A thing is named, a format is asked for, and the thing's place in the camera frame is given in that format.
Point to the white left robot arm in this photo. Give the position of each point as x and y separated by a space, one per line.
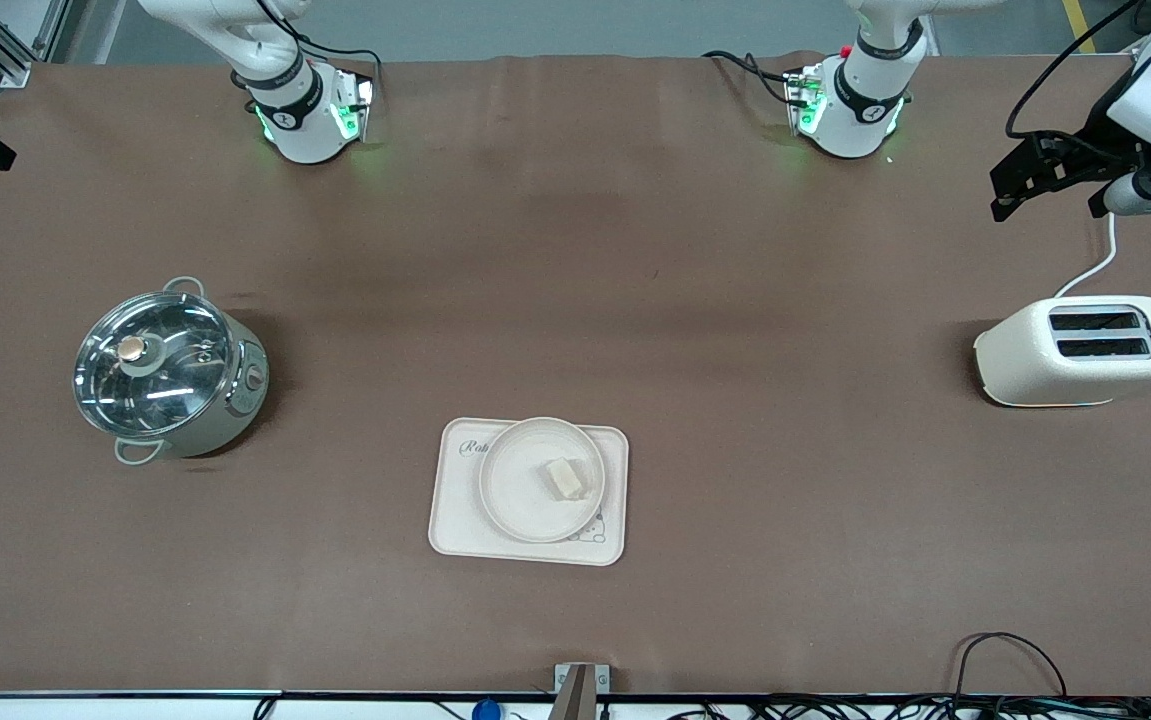
865 120

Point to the brown table mat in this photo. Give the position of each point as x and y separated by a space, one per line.
735 600

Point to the blue round cap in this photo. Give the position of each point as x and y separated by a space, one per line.
486 711

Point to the round cream plate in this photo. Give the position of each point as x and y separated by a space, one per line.
525 500

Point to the cream two-slot toaster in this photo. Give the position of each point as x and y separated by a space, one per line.
1075 370

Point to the small pale bun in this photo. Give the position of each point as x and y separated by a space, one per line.
564 478

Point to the grey metal edge bracket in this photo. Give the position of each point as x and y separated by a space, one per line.
581 685

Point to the metal connector plate green light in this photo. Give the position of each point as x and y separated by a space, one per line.
805 100
355 105

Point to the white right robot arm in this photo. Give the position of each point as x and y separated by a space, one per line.
305 130

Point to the glass pot lid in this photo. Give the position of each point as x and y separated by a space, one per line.
155 370

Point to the yellow floor tape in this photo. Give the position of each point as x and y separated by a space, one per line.
1077 22

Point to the steel electric cooking pot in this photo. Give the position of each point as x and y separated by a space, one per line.
240 400

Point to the cream rabbit print tray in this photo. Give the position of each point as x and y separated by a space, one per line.
615 540

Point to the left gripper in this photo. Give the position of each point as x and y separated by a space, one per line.
1098 149

